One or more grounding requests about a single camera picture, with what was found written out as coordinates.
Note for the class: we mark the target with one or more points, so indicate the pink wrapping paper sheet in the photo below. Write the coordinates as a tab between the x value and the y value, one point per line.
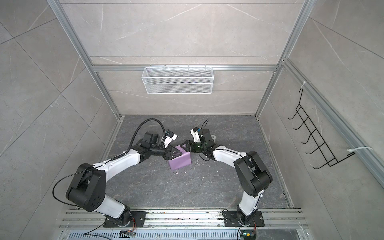
182	161

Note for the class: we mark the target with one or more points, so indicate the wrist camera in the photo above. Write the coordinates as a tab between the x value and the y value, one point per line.
196	134
168	138

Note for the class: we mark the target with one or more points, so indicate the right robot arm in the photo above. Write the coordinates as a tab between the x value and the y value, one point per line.
253	175

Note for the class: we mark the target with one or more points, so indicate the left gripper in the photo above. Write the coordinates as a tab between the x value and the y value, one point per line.
171	156

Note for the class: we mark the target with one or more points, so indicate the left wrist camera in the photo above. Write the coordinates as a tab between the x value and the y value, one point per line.
168	138

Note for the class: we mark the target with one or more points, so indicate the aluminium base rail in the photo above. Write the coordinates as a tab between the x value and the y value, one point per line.
183	224

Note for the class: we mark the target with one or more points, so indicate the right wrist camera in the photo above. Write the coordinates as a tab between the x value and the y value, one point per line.
196	134

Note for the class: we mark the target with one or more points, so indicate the white wire mesh basket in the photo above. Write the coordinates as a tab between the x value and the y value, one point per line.
178	80

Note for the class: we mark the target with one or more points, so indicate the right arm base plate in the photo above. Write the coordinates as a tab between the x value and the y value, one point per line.
237	219

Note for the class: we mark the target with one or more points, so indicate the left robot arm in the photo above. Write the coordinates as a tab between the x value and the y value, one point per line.
88	187

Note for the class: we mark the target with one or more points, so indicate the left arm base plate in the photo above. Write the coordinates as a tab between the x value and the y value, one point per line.
126	220

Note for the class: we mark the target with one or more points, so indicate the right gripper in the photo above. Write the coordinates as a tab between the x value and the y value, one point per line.
189	143

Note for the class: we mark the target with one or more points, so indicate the black wire hook rack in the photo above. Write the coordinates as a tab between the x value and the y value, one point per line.
315	136

